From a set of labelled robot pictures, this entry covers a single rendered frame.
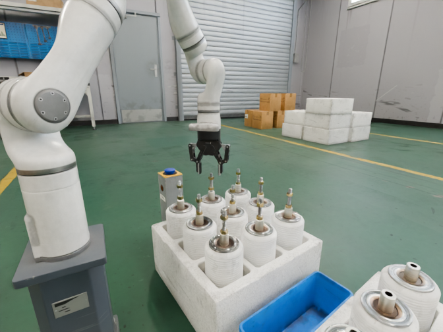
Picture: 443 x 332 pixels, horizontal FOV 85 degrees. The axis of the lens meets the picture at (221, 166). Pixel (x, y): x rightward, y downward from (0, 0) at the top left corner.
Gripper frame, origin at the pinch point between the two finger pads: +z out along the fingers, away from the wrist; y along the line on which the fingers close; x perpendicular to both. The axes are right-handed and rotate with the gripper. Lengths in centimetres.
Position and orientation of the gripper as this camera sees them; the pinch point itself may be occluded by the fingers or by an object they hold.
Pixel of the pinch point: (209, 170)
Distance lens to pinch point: 81.9
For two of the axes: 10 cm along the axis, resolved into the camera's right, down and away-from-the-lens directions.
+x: -2.0, 2.8, -9.4
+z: 0.0, 9.6, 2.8
